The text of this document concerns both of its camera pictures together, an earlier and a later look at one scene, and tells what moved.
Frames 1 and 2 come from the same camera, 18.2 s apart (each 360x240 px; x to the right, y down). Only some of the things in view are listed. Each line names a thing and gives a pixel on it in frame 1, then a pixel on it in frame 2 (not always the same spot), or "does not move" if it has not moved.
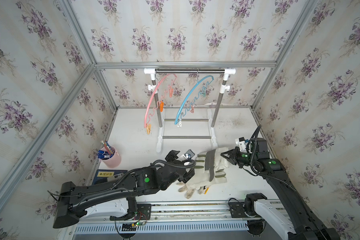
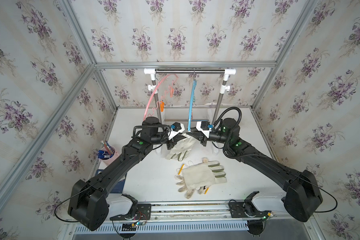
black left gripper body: [185, 176] to [170, 144]
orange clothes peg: [161, 106] does not move
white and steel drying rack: [224, 87] does not move
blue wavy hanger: [187, 94] to [192, 99]
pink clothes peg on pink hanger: [171, 90] does not move
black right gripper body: [242, 158] to [217, 135]
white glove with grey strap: [211, 160] to [182, 148]
